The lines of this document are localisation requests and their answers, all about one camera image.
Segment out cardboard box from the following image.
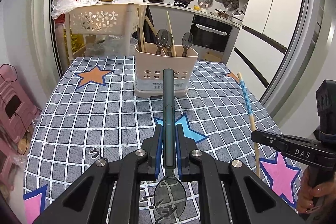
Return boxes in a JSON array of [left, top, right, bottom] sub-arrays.
[[203, 51, 224, 62]]

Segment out person's right hand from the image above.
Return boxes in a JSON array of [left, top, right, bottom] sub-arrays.
[[296, 168, 325, 214]]

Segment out crumpled clear plastic bag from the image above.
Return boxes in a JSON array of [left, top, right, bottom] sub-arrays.
[[51, 0, 102, 20]]

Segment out pink plastic stool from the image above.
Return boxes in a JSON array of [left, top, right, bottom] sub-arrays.
[[0, 135, 28, 189], [0, 63, 43, 141]]

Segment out beige plastic utensil holder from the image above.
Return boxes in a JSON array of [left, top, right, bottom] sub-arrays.
[[134, 42, 199, 99]]

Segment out small metal pot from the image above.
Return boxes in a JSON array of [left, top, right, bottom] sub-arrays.
[[215, 8, 229, 20]]

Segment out clear plastic bags under basket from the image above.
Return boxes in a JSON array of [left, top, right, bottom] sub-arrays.
[[85, 34, 132, 57]]

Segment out yellow oil bottle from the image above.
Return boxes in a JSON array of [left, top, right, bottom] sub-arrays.
[[71, 32, 86, 52]]

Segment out black wok with handles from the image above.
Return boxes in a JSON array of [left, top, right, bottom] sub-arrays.
[[172, 0, 195, 7]]

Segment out white refrigerator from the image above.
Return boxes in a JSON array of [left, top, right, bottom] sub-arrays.
[[228, 0, 321, 88]]

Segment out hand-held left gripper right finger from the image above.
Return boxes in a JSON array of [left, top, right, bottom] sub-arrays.
[[176, 124, 307, 224]]

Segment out plain wooden chopstick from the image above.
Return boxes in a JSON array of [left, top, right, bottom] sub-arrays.
[[144, 16, 167, 56], [166, 10, 177, 57], [136, 7, 147, 53]]

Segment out grey spoon with dark handle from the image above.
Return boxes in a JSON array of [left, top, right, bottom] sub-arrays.
[[156, 29, 166, 55], [153, 68, 188, 220], [182, 32, 194, 57], [162, 29, 174, 56]]

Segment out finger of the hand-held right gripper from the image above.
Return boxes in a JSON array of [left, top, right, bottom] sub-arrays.
[[250, 129, 290, 153]]

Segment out round dark wall rack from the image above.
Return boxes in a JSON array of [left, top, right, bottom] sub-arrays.
[[222, 0, 240, 9]]

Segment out black built-in oven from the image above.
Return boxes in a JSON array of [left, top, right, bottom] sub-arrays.
[[189, 14, 234, 53]]

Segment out blue-patterned wooden chopstick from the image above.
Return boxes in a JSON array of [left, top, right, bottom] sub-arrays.
[[237, 72, 262, 178]]

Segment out beige flower-hole basket rack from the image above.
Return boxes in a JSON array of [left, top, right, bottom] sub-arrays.
[[64, 2, 149, 62]]

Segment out blue checked star tablecloth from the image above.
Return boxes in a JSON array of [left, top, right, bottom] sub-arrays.
[[23, 55, 303, 224]]

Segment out grey kitchen counter cabinet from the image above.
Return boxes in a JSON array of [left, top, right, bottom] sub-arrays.
[[147, 2, 242, 57]]

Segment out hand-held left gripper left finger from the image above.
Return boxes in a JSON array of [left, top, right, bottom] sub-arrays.
[[33, 124, 164, 224]]

